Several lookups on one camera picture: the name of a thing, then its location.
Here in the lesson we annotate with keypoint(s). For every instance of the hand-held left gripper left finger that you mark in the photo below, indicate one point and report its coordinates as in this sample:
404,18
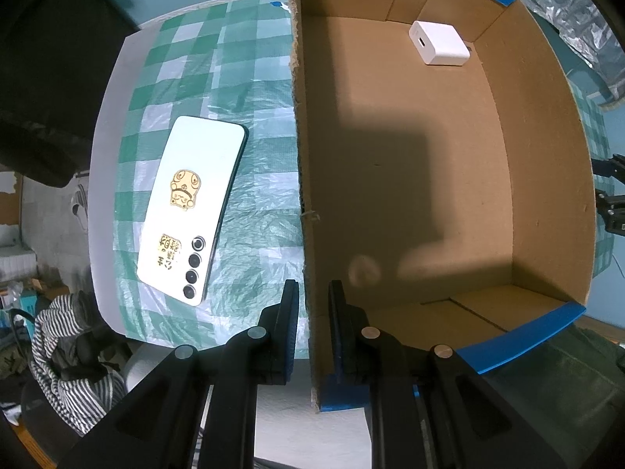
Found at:
293,333

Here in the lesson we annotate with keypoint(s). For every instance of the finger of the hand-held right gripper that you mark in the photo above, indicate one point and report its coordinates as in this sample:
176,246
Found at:
610,166
613,212

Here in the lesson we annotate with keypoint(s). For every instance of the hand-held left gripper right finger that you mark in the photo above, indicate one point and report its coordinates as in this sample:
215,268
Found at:
335,333

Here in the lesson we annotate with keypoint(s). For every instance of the brown cardboard box blue rim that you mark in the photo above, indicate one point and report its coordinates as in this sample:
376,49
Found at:
420,166

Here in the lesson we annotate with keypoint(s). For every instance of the white smartphone with gold stickers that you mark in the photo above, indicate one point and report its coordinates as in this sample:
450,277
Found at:
195,156

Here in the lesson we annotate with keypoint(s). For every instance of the small white cube charger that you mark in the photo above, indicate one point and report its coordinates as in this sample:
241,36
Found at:
442,44

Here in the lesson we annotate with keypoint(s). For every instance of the white round stool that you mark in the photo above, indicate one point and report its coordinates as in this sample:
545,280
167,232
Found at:
146,366

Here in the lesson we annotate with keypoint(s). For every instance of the clear plastic bag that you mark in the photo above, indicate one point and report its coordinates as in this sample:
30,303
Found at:
571,14

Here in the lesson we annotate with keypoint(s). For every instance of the olive green cloth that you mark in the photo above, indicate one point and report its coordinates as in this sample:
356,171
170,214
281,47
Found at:
561,391

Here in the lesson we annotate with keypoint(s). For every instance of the striped grey white cloth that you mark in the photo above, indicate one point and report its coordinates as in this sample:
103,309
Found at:
53,366

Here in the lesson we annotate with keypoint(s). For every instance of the green white checkered tablecloth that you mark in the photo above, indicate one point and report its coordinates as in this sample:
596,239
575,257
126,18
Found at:
263,88

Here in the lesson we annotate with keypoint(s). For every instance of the white slipper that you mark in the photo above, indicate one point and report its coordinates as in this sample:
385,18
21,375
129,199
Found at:
79,205

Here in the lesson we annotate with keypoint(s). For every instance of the brown cardboard sheet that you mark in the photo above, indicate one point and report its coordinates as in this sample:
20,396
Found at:
10,207

